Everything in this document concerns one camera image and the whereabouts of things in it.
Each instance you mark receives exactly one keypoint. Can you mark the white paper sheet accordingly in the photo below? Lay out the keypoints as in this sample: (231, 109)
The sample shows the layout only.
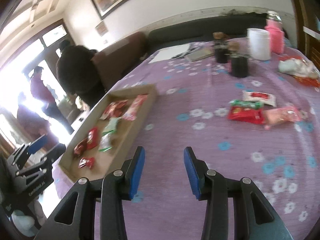
(169, 52)

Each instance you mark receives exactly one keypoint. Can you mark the small wall plaque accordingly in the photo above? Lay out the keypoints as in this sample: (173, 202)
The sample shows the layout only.
(101, 28)

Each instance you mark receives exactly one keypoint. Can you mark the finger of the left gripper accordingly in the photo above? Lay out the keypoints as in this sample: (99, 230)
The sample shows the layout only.
(45, 154)
(20, 156)

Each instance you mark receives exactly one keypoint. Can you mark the pink sleeved water bottle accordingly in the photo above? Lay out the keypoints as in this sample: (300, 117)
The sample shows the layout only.
(275, 28)

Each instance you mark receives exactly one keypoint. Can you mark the red cartoon snack packet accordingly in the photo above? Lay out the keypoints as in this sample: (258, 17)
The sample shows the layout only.
(253, 116)

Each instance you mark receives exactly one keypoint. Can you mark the white crumpled cloth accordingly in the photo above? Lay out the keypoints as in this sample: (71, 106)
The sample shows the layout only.
(299, 68)

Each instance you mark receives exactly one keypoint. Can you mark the pale green wafer packet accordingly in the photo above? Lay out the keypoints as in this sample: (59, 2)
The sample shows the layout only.
(111, 127)

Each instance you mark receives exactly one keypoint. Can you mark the person in black jacket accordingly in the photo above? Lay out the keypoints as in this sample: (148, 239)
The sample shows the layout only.
(77, 74)

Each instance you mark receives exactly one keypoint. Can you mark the olive notebook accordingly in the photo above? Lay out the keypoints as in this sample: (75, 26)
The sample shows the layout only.
(200, 54)

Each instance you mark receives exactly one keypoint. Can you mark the black jar wooden lid front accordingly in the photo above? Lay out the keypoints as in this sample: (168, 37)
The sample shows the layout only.
(239, 62)

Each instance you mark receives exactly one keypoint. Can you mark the black sofa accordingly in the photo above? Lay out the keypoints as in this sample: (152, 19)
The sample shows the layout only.
(201, 30)

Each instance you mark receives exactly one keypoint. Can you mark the dark red foil snack bag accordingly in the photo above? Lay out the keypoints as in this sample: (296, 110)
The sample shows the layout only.
(80, 148)

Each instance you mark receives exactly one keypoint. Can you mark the purple floral tablecloth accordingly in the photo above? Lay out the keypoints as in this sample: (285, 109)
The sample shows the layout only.
(191, 110)

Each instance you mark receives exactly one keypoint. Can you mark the red round-logo candy packet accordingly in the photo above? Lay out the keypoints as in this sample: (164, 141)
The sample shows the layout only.
(92, 138)

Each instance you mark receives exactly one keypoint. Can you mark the white red packet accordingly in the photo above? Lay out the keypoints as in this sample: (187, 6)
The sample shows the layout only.
(265, 98)

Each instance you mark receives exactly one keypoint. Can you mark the dark red foil snack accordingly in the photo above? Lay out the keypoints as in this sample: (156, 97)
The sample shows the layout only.
(114, 110)

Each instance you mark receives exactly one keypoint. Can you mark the white gloved left hand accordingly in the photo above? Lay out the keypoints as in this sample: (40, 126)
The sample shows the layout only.
(26, 224)

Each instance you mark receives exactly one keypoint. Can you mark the brown sofa chair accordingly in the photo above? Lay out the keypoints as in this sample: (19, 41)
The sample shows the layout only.
(116, 60)

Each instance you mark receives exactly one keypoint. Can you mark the black pen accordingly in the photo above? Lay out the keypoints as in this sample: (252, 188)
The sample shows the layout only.
(182, 55)

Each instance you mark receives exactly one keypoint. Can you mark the small red candy packet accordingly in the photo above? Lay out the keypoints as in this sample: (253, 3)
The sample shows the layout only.
(86, 162)

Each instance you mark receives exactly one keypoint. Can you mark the green white candy packet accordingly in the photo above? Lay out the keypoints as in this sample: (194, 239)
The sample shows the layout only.
(247, 104)

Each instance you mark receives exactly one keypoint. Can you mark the red beaded ornament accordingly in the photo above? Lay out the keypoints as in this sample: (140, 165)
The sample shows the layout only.
(306, 81)

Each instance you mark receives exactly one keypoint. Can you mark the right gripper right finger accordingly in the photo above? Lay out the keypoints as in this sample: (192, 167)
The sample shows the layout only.
(254, 216)

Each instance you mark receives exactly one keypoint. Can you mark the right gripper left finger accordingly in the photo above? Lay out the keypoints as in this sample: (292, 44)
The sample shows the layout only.
(73, 218)

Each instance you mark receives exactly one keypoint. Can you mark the pink snack packet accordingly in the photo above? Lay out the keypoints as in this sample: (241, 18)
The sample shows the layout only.
(280, 115)

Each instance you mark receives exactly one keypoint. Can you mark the black jar wooden lid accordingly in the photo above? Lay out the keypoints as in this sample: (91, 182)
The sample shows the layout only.
(239, 62)
(220, 46)

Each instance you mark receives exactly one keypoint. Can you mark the person in red top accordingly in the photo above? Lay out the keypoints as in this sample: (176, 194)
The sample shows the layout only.
(40, 92)

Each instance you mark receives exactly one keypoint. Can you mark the black jar wooden lid rear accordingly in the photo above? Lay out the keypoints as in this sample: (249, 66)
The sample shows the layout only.
(220, 46)

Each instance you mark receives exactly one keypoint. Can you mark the cardboard tray box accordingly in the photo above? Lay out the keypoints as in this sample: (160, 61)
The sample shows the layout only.
(127, 131)

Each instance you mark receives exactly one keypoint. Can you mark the white plastic canister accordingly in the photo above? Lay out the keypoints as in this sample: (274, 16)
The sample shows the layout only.
(259, 44)

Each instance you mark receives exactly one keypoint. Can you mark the tall pink My Melody snack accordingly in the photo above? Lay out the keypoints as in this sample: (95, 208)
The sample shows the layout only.
(131, 113)

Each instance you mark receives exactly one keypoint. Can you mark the clear green-edged snack packet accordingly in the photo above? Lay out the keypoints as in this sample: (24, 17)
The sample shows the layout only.
(105, 143)

